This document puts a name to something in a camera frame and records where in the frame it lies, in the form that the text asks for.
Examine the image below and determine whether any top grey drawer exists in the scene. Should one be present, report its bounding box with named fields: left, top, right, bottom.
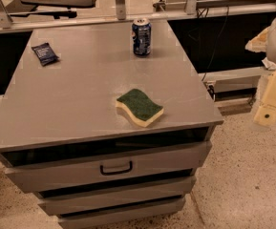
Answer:
left=6, top=141, right=212, bottom=193

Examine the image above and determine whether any blue pepsi can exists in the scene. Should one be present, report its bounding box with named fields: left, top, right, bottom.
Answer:
left=132, top=18, right=152, bottom=56

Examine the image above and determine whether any grey drawer cabinet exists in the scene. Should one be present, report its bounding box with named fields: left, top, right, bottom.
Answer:
left=0, top=21, right=223, bottom=219

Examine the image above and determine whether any dark blue snack packet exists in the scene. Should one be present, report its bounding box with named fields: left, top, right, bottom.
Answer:
left=32, top=43, right=59, bottom=66

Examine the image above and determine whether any metal railing frame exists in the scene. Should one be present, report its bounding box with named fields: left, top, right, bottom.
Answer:
left=0, top=0, right=276, bottom=33

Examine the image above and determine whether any black drawer handle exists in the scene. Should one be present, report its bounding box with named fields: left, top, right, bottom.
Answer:
left=99, top=161, right=133, bottom=177

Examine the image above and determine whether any black hanging cable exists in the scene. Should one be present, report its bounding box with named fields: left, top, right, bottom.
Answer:
left=201, top=5, right=230, bottom=82

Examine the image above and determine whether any black office chair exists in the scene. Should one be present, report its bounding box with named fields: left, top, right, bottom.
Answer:
left=6, top=0, right=96, bottom=19

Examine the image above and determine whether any green and yellow sponge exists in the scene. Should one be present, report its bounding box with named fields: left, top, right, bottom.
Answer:
left=116, top=89, right=164, bottom=127

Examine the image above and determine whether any middle grey drawer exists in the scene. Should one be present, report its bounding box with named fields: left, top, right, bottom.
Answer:
left=39, top=176, right=196, bottom=216

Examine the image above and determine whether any grey drawer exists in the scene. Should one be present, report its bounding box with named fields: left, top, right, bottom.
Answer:
left=39, top=176, right=196, bottom=216
left=6, top=141, right=212, bottom=193
left=58, top=196, right=185, bottom=229

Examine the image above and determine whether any bottom grey drawer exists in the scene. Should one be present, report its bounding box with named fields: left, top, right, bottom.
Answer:
left=58, top=196, right=185, bottom=229

